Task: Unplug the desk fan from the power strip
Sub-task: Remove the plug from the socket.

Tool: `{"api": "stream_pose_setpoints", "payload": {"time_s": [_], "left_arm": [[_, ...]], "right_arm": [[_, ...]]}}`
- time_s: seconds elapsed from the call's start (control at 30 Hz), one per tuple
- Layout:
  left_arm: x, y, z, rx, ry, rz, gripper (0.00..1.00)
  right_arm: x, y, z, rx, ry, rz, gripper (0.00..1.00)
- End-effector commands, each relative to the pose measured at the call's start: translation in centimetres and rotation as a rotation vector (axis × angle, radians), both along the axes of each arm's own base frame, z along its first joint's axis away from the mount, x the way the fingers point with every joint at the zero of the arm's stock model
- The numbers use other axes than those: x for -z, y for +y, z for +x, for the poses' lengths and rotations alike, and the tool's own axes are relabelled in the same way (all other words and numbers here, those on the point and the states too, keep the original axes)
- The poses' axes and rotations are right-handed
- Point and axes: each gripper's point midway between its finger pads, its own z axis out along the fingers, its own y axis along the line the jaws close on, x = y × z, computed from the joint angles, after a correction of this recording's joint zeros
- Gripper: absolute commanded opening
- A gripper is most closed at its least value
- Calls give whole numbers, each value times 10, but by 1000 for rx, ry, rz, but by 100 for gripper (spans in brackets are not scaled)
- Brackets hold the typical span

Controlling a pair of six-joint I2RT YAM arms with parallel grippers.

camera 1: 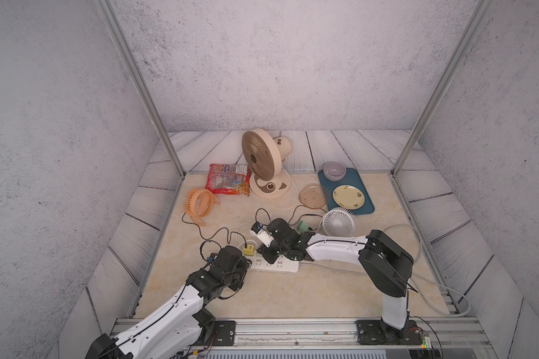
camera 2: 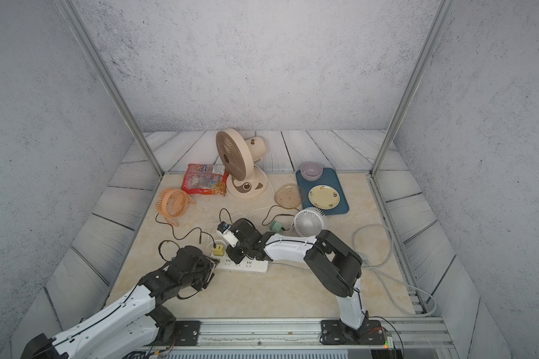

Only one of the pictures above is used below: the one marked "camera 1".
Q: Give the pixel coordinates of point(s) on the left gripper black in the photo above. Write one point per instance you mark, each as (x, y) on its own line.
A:
(244, 263)

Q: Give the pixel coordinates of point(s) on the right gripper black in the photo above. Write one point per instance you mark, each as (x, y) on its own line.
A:
(263, 251)

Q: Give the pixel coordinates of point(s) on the green USB charger plug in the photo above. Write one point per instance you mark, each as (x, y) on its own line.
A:
(303, 227)

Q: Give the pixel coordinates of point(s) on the yellow USB charger plug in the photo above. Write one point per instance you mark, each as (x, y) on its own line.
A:
(249, 250)

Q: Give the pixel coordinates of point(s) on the white power strip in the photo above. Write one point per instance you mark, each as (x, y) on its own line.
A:
(281, 265)

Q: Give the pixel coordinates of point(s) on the amber glass plate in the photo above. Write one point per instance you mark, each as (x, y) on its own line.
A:
(314, 196)

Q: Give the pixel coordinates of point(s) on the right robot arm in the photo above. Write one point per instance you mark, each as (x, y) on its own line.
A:
(386, 263)

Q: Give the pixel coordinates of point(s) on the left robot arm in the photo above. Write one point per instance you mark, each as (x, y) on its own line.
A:
(183, 320)

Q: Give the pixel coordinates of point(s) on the white small USB fan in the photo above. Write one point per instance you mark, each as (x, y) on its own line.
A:
(339, 222)

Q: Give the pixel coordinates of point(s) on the orange small USB fan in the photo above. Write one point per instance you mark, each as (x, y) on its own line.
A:
(199, 203)

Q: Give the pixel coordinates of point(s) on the beige desk fan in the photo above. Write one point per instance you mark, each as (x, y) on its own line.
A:
(264, 156)

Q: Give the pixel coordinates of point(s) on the yellow plate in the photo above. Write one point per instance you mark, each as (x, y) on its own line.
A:
(348, 197)

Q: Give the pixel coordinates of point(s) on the purple bowl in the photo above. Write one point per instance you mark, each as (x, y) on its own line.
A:
(334, 171)

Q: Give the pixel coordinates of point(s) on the red snack bag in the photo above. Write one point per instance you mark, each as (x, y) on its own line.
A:
(229, 179)

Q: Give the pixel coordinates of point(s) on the teal tray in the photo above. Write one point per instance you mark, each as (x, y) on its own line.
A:
(353, 178)

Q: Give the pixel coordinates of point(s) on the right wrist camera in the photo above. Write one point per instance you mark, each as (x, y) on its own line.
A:
(261, 233)

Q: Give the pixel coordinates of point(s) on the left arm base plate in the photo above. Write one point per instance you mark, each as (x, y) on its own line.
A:
(220, 333)

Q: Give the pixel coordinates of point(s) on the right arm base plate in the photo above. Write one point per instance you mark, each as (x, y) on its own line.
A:
(376, 333)

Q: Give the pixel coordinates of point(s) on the front aluminium rail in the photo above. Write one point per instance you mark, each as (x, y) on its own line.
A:
(337, 338)

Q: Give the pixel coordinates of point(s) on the left aluminium frame post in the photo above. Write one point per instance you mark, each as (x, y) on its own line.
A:
(116, 33)

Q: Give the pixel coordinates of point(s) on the aluminium frame post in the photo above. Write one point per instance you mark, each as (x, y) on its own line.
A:
(459, 52)
(116, 33)

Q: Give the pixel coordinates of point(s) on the right aluminium frame post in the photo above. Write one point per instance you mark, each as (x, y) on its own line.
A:
(459, 52)

